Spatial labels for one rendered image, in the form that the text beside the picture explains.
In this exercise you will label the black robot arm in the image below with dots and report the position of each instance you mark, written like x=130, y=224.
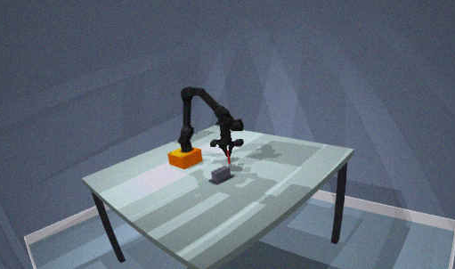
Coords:
x=225, y=119

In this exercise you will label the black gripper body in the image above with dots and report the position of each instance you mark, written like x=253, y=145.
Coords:
x=237, y=143

